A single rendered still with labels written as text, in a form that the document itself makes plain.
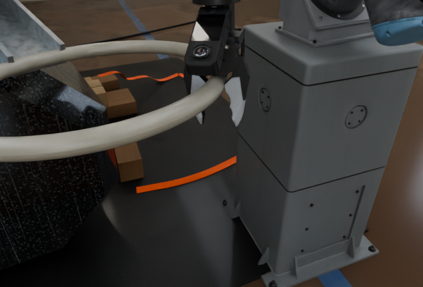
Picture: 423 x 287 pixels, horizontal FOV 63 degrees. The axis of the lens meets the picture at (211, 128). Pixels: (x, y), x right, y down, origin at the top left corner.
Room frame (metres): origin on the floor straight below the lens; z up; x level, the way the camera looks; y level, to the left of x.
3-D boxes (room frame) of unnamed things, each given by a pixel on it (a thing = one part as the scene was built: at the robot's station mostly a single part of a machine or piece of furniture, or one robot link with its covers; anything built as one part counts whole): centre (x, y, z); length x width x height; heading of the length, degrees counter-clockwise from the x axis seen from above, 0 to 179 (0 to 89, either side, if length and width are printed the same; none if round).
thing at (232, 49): (0.54, -0.01, 1.01); 0.09 x 0.08 x 0.12; 167
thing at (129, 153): (1.52, 0.46, 0.07); 0.30 x 0.12 x 0.12; 20
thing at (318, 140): (1.08, -0.36, 0.43); 0.50 x 0.50 x 0.85; 21
